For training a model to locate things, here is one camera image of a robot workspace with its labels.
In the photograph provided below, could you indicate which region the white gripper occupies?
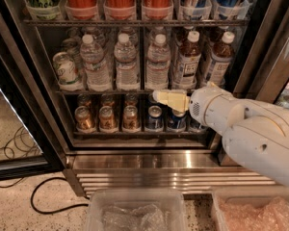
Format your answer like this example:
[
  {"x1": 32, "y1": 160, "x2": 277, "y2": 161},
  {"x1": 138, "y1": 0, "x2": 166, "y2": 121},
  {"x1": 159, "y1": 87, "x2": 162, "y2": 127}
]
[{"x1": 152, "y1": 82, "x2": 228, "y2": 131}]

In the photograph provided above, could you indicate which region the brown tea bottle blue label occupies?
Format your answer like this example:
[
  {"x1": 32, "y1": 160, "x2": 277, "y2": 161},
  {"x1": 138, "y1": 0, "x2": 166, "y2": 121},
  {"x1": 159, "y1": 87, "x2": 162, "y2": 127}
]
[{"x1": 172, "y1": 31, "x2": 201, "y2": 90}]

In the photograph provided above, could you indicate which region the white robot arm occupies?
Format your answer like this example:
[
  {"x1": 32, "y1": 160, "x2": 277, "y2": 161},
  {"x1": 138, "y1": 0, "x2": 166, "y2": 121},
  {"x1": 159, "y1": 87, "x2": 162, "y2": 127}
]
[{"x1": 153, "y1": 83, "x2": 289, "y2": 187}]

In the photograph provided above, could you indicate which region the right clear water bottle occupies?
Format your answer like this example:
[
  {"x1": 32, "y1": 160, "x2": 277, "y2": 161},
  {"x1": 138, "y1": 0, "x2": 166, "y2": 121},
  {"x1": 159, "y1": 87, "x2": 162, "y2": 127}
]
[{"x1": 145, "y1": 34, "x2": 171, "y2": 90}]

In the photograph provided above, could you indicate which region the clear water bottle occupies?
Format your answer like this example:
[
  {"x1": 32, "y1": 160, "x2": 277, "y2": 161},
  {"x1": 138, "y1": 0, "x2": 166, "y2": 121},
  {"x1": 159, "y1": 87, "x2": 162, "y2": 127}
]
[
  {"x1": 80, "y1": 35, "x2": 112, "y2": 91},
  {"x1": 145, "y1": 34, "x2": 171, "y2": 90},
  {"x1": 114, "y1": 33, "x2": 140, "y2": 90}
]

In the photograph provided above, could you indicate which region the right brown tea bottle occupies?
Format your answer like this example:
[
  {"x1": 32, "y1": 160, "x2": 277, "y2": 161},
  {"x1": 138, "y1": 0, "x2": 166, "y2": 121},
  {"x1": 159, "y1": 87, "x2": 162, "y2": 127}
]
[{"x1": 200, "y1": 31, "x2": 235, "y2": 86}]

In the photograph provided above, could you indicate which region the middle clear water bottle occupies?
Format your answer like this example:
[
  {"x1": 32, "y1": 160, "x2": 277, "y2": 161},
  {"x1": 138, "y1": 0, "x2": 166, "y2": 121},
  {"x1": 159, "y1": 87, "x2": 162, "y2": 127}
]
[{"x1": 114, "y1": 33, "x2": 140, "y2": 90}]

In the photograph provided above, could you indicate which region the left blue can top shelf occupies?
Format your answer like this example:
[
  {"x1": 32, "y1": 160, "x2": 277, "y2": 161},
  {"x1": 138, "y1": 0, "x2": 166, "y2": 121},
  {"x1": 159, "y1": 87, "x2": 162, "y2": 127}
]
[{"x1": 179, "y1": 0, "x2": 211, "y2": 21}]

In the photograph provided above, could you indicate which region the blue can shelf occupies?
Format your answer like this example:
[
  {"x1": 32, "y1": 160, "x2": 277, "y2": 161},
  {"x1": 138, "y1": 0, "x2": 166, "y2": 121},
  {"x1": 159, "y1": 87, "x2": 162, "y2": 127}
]
[
  {"x1": 213, "y1": 0, "x2": 250, "y2": 20},
  {"x1": 179, "y1": 0, "x2": 211, "y2": 21}
]

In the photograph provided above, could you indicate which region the right blue can top shelf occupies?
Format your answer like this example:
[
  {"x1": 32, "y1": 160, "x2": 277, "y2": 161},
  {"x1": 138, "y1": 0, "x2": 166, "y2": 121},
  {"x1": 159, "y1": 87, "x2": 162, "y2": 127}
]
[{"x1": 213, "y1": 0, "x2": 250, "y2": 20}]

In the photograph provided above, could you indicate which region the left clear water bottle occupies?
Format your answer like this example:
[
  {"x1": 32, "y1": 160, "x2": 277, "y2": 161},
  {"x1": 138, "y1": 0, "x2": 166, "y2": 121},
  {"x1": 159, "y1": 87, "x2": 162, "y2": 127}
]
[{"x1": 80, "y1": 35, "x2": 112, "y2": 91}]

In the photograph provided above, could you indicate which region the stainless steel fridge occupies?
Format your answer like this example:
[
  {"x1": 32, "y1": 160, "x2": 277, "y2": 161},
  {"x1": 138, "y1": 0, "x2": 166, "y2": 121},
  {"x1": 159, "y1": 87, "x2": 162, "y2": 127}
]
[{"x1": 0, "y1": 0, "x2": 289, "y2": 196}]

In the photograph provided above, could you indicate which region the open glass fridge door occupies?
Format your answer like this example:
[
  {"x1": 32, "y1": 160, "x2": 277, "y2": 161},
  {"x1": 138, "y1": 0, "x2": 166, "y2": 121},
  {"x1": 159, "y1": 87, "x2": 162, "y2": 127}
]
[{"x1": 0, "y1": 26, "x2": 64, "y2": 181}]

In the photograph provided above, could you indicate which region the right front blue can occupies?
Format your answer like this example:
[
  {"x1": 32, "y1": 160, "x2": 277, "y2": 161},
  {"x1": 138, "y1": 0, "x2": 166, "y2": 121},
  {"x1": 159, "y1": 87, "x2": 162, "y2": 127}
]
[{"x1": 189, "y1": 117, "x2": 208, "y2": 133}]

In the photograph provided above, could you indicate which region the middle front blue can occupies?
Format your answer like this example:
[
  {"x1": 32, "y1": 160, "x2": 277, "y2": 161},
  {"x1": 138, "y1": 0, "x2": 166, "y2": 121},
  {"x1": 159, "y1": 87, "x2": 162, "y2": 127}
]
[{"x1": 167, "y1": 110, "x2": 186, "y2": 132}]

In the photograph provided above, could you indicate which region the left front blue can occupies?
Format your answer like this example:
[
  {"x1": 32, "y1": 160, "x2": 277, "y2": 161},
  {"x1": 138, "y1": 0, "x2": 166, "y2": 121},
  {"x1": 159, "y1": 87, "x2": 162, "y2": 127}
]
[{"x1": 145, "y1": 106, "x2": 164, "y2": 132}]

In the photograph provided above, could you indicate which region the right front gold can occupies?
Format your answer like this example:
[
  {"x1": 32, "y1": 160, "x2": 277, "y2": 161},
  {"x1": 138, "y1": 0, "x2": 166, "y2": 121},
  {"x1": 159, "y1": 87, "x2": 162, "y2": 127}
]
[{"x1": 122, "y1": 105, "x2": 140, "y2": 132}]

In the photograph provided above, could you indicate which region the gold can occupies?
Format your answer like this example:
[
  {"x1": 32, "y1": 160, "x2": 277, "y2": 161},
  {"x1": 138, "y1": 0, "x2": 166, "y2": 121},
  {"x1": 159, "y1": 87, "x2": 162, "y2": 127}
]
[
  {"x1": 122, "y1": 105, "x2": 140, "y2": 132},
  {"x1": 99, "y1": 106, "x2": 118, "y2": 133},
  {"x1": 74, "y1": 106, "x2": 95, "y2": 133}
]

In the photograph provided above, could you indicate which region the middle front gold can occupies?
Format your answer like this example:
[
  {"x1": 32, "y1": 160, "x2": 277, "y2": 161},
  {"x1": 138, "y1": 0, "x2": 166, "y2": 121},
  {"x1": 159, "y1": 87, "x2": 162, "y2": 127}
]
[{"x1": 99, "y1": 106, "x2": 118, "y2": 133}]

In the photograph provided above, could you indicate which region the right red cola can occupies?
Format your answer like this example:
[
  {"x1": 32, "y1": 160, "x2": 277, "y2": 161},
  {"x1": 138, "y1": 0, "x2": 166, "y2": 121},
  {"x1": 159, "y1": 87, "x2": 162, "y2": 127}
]
[{"x1": 143, "y1": 0, "x2": 171, "y2": 20}]

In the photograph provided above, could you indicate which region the left front gold can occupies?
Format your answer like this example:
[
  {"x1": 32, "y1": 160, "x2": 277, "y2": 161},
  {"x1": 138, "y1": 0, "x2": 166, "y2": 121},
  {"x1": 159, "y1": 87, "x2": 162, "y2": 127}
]
[{"x1": 74, "y1": 106, "x2": 95, "y2": 133}]

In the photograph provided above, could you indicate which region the middle red cola can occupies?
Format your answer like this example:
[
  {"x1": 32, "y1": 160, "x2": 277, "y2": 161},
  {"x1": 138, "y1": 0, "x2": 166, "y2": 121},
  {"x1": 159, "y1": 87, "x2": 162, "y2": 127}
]
[{"x1": 106, "y1": 0, "x2": 135, "y2": 20}]

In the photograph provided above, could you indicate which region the right clear plastic bin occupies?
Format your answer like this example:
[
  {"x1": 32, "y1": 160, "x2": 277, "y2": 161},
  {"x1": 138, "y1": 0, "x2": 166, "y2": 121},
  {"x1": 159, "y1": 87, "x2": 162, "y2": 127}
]
[{"x1": 212, "y1": 186, "x2": 289, "y2": 231}]

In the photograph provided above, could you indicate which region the clear plastic bin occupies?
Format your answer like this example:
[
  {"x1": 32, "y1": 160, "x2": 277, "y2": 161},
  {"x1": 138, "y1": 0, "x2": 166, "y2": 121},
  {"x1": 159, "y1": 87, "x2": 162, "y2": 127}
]
[
  {"x1": 212, "y1": 186, "x2": 289, "y2": 231},
  {"x1": 84, "y1": 188, "x2": 187, "y2": 231}
]

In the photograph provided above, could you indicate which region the green white can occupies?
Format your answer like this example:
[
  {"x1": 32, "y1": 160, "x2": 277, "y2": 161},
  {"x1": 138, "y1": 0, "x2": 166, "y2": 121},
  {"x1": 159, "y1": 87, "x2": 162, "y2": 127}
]
[{"x1": 53, "y1": 52, "x2": 83, "y2": 91}]

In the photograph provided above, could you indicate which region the clear bubble wrap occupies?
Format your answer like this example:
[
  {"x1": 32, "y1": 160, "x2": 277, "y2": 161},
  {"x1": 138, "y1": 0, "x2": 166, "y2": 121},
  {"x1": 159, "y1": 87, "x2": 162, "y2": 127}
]
[{"x1": 102, "y1": 204, "x2": 170, "y2": 231}]

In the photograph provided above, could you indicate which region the left clear plastic bin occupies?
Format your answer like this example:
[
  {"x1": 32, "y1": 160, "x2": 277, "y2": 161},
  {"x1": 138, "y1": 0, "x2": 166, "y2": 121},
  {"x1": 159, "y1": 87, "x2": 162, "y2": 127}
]
[{"x1": 84, "y1": 188, "x2": 187, "y2": 231}]

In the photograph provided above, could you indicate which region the pink bubble wrap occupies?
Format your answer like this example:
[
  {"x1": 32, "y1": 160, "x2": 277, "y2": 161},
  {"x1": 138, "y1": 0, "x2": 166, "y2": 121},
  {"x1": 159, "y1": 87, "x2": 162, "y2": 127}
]
[{"x1": 218, "y1": 196, "x2": 289, "y2": 231}]

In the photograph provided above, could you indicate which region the black power cable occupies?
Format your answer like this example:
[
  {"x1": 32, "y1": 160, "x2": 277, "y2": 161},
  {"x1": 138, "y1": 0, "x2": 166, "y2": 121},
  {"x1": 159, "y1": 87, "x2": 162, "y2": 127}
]
[{"x1": 29, "y1": 176, "x2": 90, "y2": 216}]

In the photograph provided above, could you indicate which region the thin coiled cable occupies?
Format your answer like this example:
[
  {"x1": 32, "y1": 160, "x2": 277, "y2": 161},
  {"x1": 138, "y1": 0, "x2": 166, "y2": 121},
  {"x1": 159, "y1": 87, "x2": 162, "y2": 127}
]
[{"x1": 0, "y1": 126, "x2": 42, "y2": 189}]

